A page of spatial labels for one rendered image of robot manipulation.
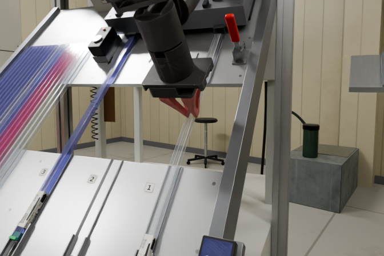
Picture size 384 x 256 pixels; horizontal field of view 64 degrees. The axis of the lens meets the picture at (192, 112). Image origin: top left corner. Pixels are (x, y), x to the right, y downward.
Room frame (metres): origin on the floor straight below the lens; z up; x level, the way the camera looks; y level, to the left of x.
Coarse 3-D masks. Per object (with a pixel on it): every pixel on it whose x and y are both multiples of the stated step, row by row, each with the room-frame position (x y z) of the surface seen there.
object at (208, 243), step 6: (204, 240) 0.34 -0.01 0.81; (210, 240) 0.33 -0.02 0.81; (216, 240) 0.33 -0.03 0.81; (204, 246) 0.33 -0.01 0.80; (210, 246) 0.33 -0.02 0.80; (216, 246) 0.33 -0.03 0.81; (222, 246) 0.33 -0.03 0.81; (228, 246) 0.32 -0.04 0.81; (204, 252) 0.33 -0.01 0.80; (210, 252) 0.33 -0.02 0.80; (216, 252) 0.32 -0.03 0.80; (222, 252) 0.32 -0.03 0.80; (228, 252) 0.32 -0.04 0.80
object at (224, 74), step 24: (72, 24) 0.92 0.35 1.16; (96, 24) 0.88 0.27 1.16; (120, 48) 0.76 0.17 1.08; (144, 48) 0.73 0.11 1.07; (192, 48) 0.67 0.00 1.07; (96, 72) 0.71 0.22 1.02; (120, 72) 0.69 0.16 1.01; (144, 72) 0.66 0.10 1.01; (216, 72) 0.60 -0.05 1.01; (240, 72) 0.58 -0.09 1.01
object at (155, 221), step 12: (216, 36) 0.66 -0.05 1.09; (216, 48) 0.63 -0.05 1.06; (192, 120) 0.52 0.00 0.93; (180, 144) 0.49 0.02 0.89; (180, 156) 0.47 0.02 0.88; (168, 168) 0.46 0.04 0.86; (168, 180) 0.45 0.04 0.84; (168, 192) 0.43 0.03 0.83; (156, 204) 0.42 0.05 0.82; (156, 216) 0.41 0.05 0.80; (156, 228) 0.40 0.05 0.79
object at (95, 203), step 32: (32, 160) 0.57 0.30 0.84; (96, 160) 0.53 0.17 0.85; (0, 192) 0.54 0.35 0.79; (32, 192) 0.52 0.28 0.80; (64, 192) 0.50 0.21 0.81; (96, 192) 0.48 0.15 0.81; (128, 192) 0.46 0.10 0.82; (192, 192) 0.43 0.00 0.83; (0, 224) 0.49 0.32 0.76; (32, 224) 0.47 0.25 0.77; (64, 224) 0.45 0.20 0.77; (96, 224) 0.44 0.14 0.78; (128, 224) 0.43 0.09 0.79; (192, 224) 0.40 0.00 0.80
